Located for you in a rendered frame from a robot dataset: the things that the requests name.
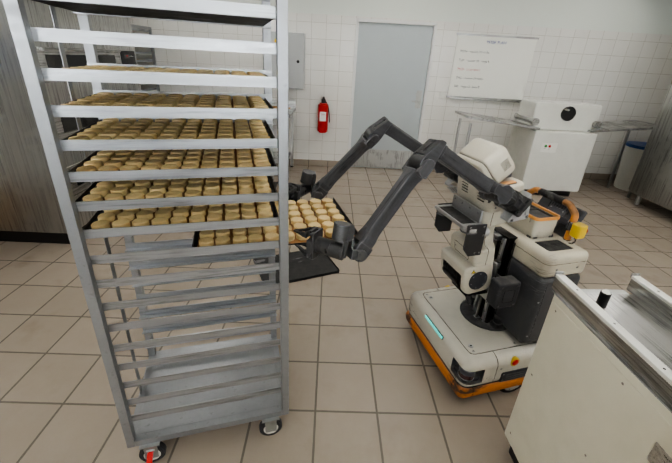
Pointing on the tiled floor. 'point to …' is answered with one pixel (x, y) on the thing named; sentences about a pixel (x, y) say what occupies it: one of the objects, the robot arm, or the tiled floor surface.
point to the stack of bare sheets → (303, 267)
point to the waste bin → (629, 164)
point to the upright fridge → (656, 161)
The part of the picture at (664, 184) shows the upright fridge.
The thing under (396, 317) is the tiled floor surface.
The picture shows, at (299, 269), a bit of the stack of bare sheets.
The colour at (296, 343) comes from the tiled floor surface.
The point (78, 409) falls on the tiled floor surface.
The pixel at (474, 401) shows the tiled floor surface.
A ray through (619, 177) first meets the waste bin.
